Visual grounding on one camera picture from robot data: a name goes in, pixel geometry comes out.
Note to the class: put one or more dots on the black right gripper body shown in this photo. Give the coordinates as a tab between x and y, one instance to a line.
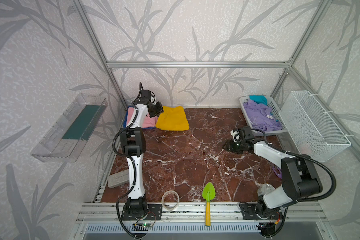
236	146

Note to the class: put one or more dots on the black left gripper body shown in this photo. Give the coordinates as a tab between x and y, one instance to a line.
155	109

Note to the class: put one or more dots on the yellow printed t-shirt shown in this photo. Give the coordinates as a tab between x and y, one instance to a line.
173	119

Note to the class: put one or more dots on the grey plastic laundry basket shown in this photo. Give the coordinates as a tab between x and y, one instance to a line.
275	113

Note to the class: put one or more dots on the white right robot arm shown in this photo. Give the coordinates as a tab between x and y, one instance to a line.
300	179

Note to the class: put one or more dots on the pink folded t-shirt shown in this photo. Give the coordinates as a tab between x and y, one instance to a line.
147	123

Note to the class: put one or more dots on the blue folded t-shirt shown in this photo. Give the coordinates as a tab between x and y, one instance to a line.
125	120

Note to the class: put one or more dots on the purple t-shirt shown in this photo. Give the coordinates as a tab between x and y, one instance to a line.
260	117

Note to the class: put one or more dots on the purple pink toy rake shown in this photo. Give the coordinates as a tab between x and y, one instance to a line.
277	171

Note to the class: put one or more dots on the teal t-shirt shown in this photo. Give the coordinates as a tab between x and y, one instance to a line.
259	99

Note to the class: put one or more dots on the green toy trowel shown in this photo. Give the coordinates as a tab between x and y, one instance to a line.
208	194

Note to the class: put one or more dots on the dark green sponge pad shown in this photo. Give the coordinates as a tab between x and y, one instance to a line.
79	130

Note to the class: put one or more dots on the grey rectangular block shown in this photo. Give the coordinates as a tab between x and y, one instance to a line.
118	179

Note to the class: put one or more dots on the clear tape roll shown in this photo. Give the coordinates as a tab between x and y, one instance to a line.
170	200

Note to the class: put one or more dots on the white wire mesh basket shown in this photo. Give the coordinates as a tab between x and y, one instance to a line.
311	127

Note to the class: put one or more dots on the clear plastic wall shelf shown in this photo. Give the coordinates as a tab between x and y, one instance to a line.
52	148

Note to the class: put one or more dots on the aluminium frame profile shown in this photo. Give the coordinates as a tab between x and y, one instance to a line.
209	53

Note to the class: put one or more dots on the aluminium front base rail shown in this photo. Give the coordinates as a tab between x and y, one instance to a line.
195	213

